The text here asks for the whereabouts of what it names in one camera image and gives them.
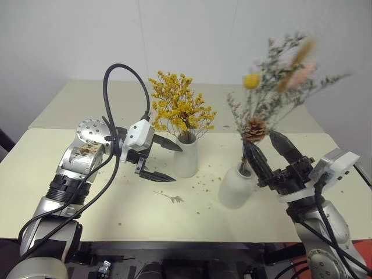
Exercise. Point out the black frame under table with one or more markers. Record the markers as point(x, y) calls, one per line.
point(189, 258)

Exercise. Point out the dark object at room edge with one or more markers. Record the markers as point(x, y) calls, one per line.
point(5, 142)

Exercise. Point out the small silver metal clip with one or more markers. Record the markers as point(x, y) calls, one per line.
point(105, 266)

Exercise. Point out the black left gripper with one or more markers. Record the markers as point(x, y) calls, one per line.
point(138, 156)

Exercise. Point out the tall cylindrical white vase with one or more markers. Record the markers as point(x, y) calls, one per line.
point(186, 160)

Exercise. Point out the round-bellied white vase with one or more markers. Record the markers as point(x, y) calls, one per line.
point(234, 189)

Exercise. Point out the mixed dried bouquet with pinecone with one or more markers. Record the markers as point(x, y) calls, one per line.
point(255, 129)

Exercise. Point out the red object beside table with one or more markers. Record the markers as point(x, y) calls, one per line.
point(364, 253)

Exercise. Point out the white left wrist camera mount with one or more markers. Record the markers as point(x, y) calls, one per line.
point(139, 133)

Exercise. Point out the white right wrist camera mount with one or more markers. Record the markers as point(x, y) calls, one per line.
point(337, 165)

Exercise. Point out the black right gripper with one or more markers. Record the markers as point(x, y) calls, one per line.
point(290, 178)

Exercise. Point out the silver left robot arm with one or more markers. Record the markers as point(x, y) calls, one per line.
point(72, 162)

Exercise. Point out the yellow dried flower bouquet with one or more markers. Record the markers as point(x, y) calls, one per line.
point(180, 104)

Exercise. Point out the small fallen grey-green sprig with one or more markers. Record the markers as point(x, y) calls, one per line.
point(174, 199)

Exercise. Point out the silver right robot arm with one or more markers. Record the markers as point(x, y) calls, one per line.
point(319, 229)

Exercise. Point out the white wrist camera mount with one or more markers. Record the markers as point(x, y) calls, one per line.
point(139, 133)
point(337, 165)

